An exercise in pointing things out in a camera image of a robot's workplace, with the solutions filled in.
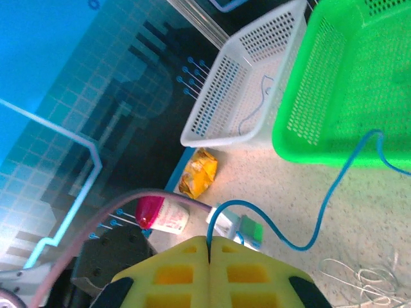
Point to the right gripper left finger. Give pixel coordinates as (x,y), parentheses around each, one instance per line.
(173,276)

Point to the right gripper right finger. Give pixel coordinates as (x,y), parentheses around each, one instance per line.
(247,276)

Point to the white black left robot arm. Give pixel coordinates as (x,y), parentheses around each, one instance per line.
(109,253)

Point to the pink lidded cup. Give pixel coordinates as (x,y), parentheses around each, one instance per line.
(160,215)

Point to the yellow snack bag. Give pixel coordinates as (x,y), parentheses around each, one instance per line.
(199,173)

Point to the white perforated plastic basket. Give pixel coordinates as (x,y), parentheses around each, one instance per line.
(224,96)

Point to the green perforated plastic basket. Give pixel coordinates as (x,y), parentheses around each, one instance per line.
(353,80)

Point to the aluminium frame post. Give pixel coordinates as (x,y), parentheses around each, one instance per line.
(205,22)

